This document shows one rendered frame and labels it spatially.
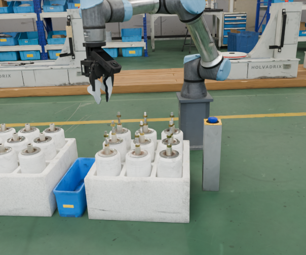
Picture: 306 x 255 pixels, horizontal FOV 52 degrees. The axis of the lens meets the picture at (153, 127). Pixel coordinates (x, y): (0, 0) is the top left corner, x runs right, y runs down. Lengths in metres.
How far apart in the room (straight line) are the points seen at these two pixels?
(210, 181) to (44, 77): 2.31
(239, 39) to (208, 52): 4.13
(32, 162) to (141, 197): 0.44
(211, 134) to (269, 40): 2.34
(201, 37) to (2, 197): 1.09
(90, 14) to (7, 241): 0.84
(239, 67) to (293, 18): 0.68
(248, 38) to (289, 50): 2.27
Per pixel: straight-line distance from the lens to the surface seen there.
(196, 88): 1.75
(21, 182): 1.32
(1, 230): 1.37
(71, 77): 3.28
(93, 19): 1.09
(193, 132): 1.80
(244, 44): 5.74
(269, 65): 3.42
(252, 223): 1.29
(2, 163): 1.36
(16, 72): 3.42
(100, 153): 1.22
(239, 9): 7.57
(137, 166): 1.17
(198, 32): 1.51
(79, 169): 1.55
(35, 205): 1.36
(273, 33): 3.57
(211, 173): 1.41
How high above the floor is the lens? 0.75
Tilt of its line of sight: 20 degrees down
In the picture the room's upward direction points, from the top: 2 degrees counter-clockwise
